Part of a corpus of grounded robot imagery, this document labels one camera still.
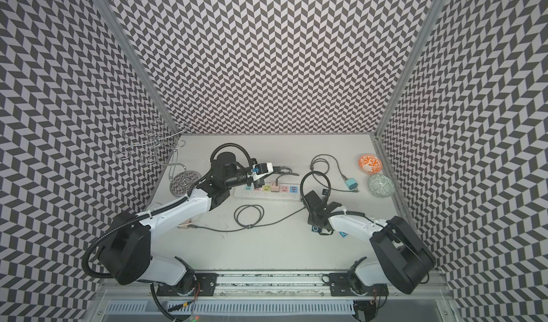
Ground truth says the orange patterned bowl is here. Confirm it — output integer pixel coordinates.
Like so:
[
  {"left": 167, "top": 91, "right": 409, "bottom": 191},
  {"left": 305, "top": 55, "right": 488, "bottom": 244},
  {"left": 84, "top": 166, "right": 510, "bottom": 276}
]
[{"left": 358, "top": 154, "right": 383, "bottom": 175}]

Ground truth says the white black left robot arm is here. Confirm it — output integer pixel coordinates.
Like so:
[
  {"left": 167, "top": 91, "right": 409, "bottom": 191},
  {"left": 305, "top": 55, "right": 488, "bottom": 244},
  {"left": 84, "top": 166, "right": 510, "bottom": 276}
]
[{"left": 81, "top": 143, "right": 289, "bottom": 286}]

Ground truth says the grey coiled usb cable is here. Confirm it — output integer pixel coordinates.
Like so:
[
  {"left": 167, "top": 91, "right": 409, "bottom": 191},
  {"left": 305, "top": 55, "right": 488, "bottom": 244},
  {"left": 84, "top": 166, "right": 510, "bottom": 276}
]
[{"left": 190, "top": 204, "right": 307, "bottom": 233}]

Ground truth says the white multicolour power strip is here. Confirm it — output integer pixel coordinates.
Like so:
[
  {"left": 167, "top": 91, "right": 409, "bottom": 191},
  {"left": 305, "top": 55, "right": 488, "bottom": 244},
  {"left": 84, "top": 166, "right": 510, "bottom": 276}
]
[{"left": 232, "top": 183, "right": 301, "bottom": 201}]

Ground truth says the grey usb cable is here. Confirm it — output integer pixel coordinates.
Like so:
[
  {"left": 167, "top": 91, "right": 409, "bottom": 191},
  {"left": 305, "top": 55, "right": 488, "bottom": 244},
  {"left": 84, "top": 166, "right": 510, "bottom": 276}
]
[
  {"left": 273, "top": 153, "right": 360, "bottom": 194},
  {"left": 190, "top": 204, "right": 307, "bottom": 233}
]

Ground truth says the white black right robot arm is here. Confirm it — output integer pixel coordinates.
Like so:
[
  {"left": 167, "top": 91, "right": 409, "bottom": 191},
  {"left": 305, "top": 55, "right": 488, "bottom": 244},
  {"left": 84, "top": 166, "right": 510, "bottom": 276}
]
[{"left": 299, "top": 171, "right": 435, "bottom": 296}]

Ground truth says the chrome wire jewelry stand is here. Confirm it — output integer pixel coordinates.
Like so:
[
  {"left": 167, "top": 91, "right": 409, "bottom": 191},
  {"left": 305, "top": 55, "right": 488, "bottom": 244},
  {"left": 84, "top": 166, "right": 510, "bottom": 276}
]
[{"left": 116, "top": 118, "right": 200, "bottom": 197}]

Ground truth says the green patterned bowl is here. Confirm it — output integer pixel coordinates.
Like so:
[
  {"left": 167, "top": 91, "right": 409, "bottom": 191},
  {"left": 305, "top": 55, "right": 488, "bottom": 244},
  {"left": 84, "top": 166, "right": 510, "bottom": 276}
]
[{"left": 367, "top": 174, "right": 395, "bottom": 198}]

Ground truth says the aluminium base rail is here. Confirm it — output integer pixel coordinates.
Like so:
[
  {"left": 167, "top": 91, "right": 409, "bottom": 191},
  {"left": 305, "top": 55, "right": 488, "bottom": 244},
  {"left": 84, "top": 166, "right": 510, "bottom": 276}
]
[{"left": 85, "top": 270, "right": 459, "bottom": 322}]

